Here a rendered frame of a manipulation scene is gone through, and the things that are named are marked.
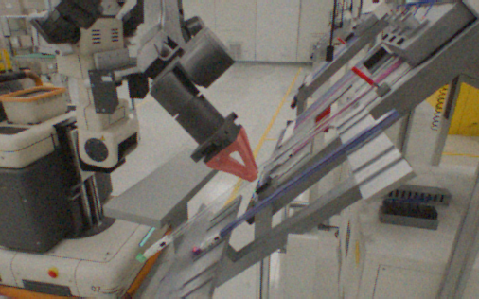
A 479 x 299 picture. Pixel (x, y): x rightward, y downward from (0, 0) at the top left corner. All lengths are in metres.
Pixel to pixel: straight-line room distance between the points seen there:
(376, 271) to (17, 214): 1.34
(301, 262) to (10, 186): 1.17
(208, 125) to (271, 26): 9.27
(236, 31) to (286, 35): 1.46
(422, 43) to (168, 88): 0.58
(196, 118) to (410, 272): 0.78
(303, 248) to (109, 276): 0.98
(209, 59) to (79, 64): 0.98
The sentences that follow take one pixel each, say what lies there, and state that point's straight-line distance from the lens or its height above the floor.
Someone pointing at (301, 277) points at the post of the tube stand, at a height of 0.72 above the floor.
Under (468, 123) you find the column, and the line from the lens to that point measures 4.38.
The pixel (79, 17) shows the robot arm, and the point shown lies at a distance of 1.14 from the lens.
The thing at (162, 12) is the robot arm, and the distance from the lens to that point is 0.61.
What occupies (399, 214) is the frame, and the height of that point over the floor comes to 0.66.
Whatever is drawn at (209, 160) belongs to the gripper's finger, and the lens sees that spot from 0.48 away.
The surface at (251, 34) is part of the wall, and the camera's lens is 9.81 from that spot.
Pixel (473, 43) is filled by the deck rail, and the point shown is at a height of 1.17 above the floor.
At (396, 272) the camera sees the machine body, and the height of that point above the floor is 0.56.
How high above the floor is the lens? 1.21
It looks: 23 degrees down
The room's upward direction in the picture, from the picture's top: straight up
